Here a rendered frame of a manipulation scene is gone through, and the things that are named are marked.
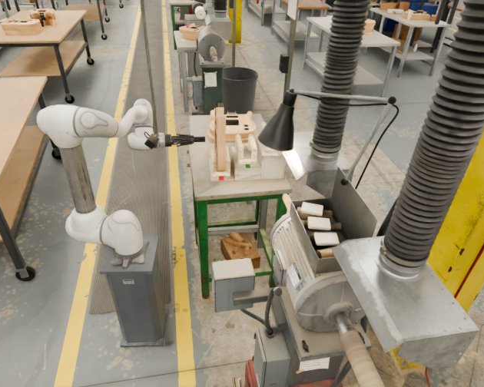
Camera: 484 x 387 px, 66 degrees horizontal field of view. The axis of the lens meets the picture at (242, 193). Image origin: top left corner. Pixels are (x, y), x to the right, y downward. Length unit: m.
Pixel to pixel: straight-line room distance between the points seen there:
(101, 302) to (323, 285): 2.05
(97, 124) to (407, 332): 1.37
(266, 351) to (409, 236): 0.80
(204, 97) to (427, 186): 3.26
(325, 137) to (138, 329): 1.71
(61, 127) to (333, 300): 1.30
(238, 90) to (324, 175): 3.37
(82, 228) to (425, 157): 1.69
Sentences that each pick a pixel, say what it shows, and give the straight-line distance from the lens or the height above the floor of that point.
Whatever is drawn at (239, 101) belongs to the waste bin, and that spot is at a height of 0.45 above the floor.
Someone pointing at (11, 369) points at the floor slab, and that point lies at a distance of 2.84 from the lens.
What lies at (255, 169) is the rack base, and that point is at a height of 1.01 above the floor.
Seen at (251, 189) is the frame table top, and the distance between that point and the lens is 2.22.
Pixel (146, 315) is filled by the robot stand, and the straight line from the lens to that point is 2.40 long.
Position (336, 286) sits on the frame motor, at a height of 1.36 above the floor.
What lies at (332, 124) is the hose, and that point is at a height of 1.68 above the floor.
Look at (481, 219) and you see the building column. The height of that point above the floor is 1.14.
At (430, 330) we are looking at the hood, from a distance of 0.91.
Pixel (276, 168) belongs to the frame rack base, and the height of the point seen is 1.01.
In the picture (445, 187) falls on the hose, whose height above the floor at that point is 1.80.
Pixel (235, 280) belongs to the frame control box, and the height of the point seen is 1.10.
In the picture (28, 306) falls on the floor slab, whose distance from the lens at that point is 3.10.
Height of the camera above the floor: 2.21
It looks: 36 degrees down
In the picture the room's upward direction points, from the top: 2 degrees clockwise
